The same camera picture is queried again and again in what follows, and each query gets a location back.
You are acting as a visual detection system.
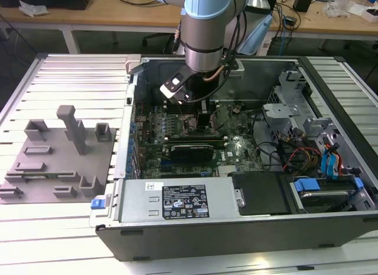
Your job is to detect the black power adapter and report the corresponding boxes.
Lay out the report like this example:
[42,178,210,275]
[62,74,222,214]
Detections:
[293,0,313,13]

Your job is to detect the black PC case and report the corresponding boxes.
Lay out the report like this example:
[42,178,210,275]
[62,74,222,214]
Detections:
[88,54,378,263]

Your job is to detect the clear plastic bag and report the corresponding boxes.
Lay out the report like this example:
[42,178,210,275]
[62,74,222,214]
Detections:
[322,0,356,16]

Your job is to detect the CPU socket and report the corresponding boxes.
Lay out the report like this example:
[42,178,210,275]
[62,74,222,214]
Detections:
[180,112,218,137]

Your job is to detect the black camera cable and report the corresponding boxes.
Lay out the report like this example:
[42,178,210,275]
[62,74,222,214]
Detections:
[187,16,247,105]

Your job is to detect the grey case handle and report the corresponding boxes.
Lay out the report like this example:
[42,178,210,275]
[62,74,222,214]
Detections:
[125,54,142,77]

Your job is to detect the blue case latch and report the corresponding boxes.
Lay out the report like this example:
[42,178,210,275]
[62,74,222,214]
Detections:
[90,198,106,211]

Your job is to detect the white crumpled bag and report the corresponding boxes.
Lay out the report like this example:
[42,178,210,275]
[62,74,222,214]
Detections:
[18,0,48,17]

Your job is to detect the grey parts rack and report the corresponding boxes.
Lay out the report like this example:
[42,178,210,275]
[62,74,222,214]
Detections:
[0,105,119,205]

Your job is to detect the blue SATA cable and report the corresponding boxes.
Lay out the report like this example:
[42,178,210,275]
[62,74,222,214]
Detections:
[320,143,343,181]

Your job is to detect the silver drive cage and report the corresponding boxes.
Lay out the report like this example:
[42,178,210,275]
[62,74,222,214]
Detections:
[261,69,314,143]

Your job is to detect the black graphics card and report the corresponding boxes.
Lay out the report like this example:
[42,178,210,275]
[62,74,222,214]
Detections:
[169,143,216,164]

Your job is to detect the hard disk blue carrier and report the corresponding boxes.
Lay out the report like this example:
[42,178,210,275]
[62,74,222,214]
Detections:
[291,176,364,214]

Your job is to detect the wooden desk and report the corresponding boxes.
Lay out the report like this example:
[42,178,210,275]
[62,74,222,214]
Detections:
[0,0,378,56]

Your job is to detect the black plastic shroud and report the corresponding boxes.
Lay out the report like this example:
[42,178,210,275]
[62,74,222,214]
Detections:
[229,171,293,217]

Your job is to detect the grey cable with connector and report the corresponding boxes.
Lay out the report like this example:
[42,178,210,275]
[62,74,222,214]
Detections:
[172,19,183,56]

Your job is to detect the white cardboard box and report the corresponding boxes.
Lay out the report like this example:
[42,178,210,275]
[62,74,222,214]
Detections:
[353,5,378,23]

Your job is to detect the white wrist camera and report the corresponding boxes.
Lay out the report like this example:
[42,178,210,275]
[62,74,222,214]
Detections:
[159,70,191,106]

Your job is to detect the green motherboard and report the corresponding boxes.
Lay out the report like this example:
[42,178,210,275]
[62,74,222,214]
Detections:
[130,101,268,180]

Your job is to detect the black power cable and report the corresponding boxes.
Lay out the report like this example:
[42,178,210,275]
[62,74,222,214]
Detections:
[256,138,286,172]

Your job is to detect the silver power supply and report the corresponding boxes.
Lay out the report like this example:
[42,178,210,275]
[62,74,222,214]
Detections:
[117,179,240,226]

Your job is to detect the blue hanging cable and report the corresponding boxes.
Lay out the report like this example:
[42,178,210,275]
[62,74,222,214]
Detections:
[281,28,289,56]

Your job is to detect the metal socket cover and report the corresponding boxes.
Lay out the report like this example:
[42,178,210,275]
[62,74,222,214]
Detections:
[210,104,234,131]

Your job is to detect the silver chipset heatsink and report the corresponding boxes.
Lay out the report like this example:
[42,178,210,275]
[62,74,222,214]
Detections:
[217,164,239,177]

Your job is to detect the red yellow power wires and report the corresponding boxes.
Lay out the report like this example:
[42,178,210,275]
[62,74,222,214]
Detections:
[282,147,323,172]

